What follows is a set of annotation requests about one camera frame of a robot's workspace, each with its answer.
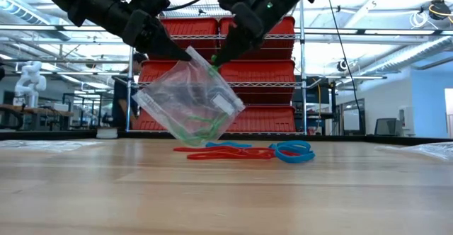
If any white wall unit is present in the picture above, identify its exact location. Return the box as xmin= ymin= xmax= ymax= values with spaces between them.
xmin=398 ymin=105 xmax=414 ymax=137

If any black ceiling cable reel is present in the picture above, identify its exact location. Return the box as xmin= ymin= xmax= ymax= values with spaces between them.
xmin=427 ymin=0 xmax=452 ymax=21

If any thin black hanging cable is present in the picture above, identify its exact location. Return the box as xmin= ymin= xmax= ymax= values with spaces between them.
xmin=324 ymin=0 xmax=362 ymax=122

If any red plastic bin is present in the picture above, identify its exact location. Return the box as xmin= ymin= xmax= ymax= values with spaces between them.
xmin=217 ymin=59 xmax=296 ymax=105
xmin=161 ymin=17 xmax=219 ymax=62
xmin=216 ymin=104 xmax=297 ymax=133
xmin=218 ymin=16 xmax=296 ymax=61
xmin=138 ymin=60 xmax=217 ymax=105
xmin=135 ymin=104 xmax=215 ymax=132

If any red rubber band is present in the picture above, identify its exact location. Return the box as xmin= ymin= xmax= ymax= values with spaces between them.
xmin=172 ymin=145 xmax=248 ymax=154
xmin=186 ymin=149 xmax=277 ymax=161
xmin=219 ymin=146 xmax=277 ymax=157

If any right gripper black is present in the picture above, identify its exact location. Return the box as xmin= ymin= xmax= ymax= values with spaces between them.
xmin=211 ymin=0 xmax=309 ymax=67

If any black metal table frame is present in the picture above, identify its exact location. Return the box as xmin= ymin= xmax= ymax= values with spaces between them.
xmin=0 ymin=130 xmax=453 ymax=147

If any person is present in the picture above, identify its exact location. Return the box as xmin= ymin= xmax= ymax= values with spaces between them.
xmin=112 ymin=52 xmax=149 ymax=132

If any grey monitor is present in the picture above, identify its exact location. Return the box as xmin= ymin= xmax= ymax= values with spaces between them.
xmin=374 ymin=117 xmax=403 ymax=137

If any black framed glass panel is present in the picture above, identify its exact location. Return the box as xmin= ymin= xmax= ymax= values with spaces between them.
xmin=336 ymin=98 xmax=366 ymax=136

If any wooden background workbench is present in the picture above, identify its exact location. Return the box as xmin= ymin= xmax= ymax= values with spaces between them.
xmin=0 ymin=103 xmax=74 ymax=132

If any white tape roll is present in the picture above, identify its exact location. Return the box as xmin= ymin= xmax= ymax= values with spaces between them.
xmin=96 ymin=127 xmax=119 ymax=139

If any black equipment stand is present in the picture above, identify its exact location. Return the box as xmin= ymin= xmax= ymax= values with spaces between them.
xmin=306 ymin=79 xmax=337 ymax=135

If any blue rubber band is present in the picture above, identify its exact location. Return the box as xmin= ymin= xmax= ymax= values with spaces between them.
xmin=268 ymin=140 xmax=313 ymax=155
xmin=205 ymin=141 xmax=253 ymax=149
xmin=273 ymin=149 xmax=316 ymax=165

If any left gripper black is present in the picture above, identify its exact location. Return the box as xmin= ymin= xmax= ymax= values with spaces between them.
xmin=105 ymin=0 xmax=193 ymax=62

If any chrome wire shelf rack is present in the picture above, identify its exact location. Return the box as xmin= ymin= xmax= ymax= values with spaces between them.
xmin=125 ymin=0 xmax=308 ymax=137

